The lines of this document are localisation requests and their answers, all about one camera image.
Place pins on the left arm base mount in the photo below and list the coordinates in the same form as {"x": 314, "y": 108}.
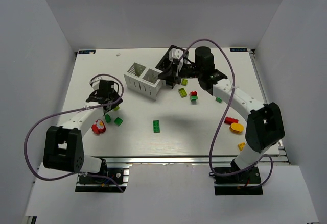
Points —
{"x": 110, "y": 179}

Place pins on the blue corner label right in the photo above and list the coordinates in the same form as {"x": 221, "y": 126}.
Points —
{"x": 238, "y": 49}

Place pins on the green 2x4 lego plate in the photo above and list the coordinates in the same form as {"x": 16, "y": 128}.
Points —
{"x": 156, "y": 126}

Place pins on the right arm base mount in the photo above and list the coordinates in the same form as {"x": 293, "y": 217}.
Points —
{"x": 242, "y": 184}

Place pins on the black two-compartment container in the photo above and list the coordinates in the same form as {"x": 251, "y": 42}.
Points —
{"x": 166, "y": 61}

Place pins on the green 2x2 lego brick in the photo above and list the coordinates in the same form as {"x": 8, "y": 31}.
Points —
{"x": 118, "y": 121}

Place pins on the red and green lego stack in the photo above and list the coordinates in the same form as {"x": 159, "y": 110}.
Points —
{"x": 193, "y": 96}

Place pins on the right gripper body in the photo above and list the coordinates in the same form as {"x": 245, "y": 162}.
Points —
{"x": 168, "y": 73}

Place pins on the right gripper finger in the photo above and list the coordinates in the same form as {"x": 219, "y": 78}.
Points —
{"x": 174, "y": 81}
{"x": 168, "y": 74}

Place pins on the yellow 2x2 lego brick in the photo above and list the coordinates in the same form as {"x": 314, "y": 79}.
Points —
{"x": 241, "y": 146}

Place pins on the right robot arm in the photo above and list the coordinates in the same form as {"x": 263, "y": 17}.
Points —
{"x": 264, "y": 124}

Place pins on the red flower lego piece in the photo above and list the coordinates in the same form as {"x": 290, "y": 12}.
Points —
{"x": 98, "y": 127}

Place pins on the blue corner label left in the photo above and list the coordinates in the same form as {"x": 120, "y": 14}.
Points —
{"x": 86, "y": 52}

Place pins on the red 2x4 lego brick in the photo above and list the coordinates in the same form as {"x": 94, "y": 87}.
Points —
{"x": 230, "y": 120}

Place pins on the yellow oval lego piece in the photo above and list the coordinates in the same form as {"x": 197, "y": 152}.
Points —
{"x": 236, "y": 128}

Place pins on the blue corner label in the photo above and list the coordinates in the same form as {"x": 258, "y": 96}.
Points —
{"x": 86, "y": 52}
{"x": 238, "y": 49}

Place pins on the lime 2x3 lego brick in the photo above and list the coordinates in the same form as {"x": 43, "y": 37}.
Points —
{"x": 182, "y": 92}

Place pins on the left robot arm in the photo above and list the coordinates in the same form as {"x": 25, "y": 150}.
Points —
{"x": 64, "y": 149}

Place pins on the lime small lego brick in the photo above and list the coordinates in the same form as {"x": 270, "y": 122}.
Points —
{"x": 184, "y": 82}

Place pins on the small green lego brick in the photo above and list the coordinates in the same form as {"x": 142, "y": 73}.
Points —
{"x": 107, "y": 118}

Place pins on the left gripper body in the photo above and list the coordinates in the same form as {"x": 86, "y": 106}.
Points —
{"x": 102, "y": 99}

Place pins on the white two-compartment container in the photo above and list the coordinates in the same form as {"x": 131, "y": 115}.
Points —
{"x": 143, "y": 80}

